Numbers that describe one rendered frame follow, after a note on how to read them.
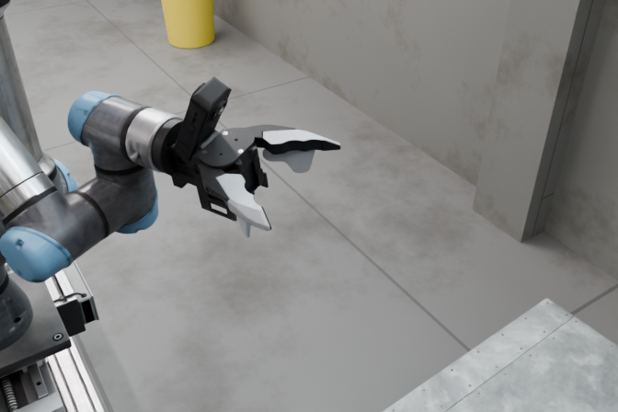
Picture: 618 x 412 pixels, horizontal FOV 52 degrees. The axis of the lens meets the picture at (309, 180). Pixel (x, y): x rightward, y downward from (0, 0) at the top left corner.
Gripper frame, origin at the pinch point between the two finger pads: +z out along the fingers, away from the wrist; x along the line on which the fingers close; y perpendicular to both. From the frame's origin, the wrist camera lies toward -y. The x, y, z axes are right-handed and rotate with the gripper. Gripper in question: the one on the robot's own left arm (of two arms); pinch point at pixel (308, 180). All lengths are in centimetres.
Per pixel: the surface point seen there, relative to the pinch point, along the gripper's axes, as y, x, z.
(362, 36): 133, -249, -124
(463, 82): 125, -215, -52
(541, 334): 73, -48, 24
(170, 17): 160, -262, -288
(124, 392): 150, -18, -97
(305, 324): 158, -76, -60
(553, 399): 71, -33, 30
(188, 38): 175, -264, -276
